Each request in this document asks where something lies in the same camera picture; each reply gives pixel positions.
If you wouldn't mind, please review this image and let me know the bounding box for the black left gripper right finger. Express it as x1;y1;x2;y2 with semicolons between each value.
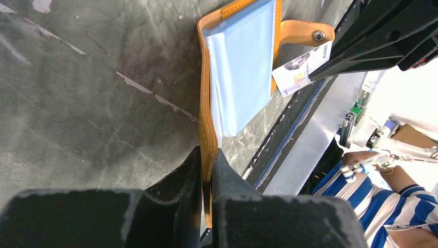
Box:
212;151;367;247

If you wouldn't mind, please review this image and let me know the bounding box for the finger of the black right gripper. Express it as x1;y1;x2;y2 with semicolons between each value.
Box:
309;0;437;81

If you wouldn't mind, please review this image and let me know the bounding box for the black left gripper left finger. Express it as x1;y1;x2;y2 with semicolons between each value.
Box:
1;147;201;247

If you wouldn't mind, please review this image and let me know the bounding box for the silver VIP card top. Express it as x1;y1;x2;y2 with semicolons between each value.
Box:
272;41;333;98

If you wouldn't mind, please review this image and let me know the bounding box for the orange leather card holder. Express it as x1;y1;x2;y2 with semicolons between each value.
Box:
197;1;335;228

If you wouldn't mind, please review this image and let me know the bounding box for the person in striped shirt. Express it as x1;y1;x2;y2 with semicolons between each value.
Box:
300;139;437;247

